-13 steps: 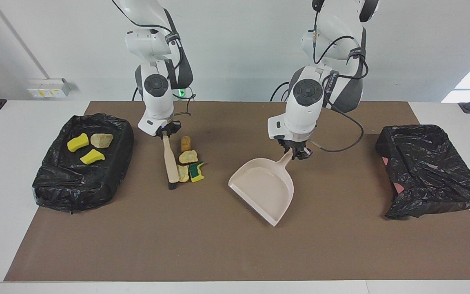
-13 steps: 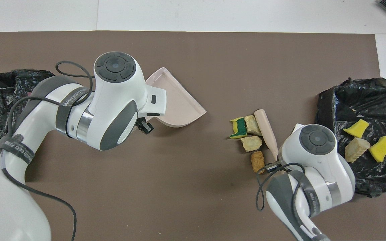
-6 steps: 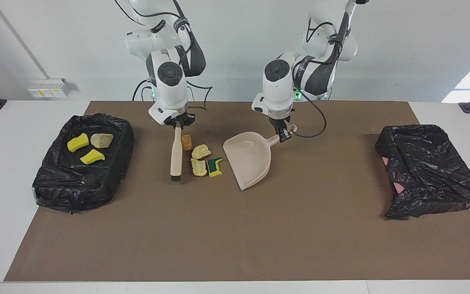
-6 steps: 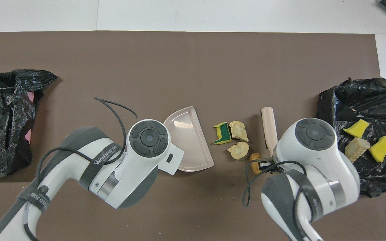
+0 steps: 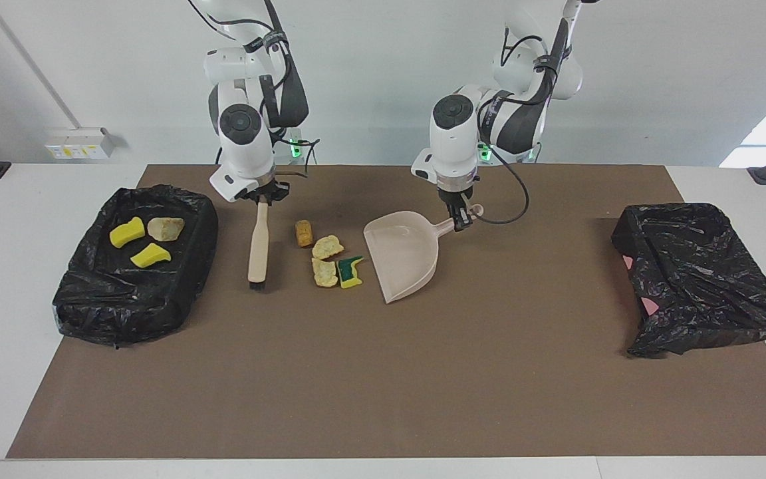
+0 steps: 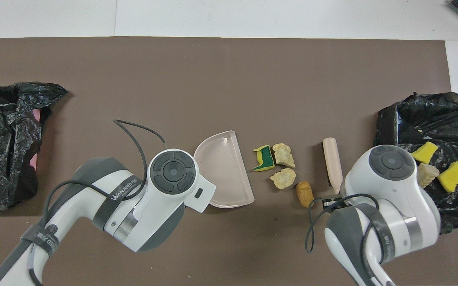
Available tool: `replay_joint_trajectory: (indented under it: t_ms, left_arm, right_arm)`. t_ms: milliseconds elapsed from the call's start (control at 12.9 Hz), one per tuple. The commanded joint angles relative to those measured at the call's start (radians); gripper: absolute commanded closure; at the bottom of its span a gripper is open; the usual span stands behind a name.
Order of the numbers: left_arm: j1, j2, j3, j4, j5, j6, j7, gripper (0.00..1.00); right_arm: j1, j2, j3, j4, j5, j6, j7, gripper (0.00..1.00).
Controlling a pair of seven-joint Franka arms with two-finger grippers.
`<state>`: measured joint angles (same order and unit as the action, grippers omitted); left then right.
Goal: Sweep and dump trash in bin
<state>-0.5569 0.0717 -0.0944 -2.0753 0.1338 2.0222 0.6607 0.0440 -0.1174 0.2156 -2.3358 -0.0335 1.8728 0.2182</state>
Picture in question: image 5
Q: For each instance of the beige plastic dustpan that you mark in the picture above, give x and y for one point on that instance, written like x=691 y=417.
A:
x=403 y=259

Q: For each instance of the small green yellow sponge piece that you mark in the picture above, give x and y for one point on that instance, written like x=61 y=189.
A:
x=150 y=256

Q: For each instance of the white wall socket box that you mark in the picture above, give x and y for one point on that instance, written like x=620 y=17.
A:
x=77 y=143

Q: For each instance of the brown table mat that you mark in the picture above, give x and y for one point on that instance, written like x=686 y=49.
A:
x=383 y=412

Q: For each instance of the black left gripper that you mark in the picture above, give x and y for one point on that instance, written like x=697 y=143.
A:
x=456 y=196

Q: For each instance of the notched green yellow sponge piece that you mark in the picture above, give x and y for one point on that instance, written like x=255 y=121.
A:
x=348 y=273

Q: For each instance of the pink plastic basket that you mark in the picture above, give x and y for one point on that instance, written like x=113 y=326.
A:
x=652 y=306

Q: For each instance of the black trash bag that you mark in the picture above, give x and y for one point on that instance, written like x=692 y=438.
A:
x=702 y=279

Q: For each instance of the black bag lined bin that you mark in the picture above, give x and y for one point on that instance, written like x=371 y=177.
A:
x=110 y=299

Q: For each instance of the beige hand brush black bristles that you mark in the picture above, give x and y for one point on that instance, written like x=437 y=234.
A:
x=258 y=246

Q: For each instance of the brown cork shaped sponge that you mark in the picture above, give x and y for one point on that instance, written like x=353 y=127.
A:
x=304 y=233

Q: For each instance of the white wall conduit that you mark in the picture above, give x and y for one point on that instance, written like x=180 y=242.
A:
x=58 y=100

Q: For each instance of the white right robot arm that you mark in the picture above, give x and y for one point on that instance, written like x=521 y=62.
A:
x=247 y=133

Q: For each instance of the beige sponge chunk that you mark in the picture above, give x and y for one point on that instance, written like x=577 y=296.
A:
x=165 y=228
x=328 y=247
x=324 y=273

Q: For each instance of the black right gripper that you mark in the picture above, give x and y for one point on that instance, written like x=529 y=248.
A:
x=263 y=189

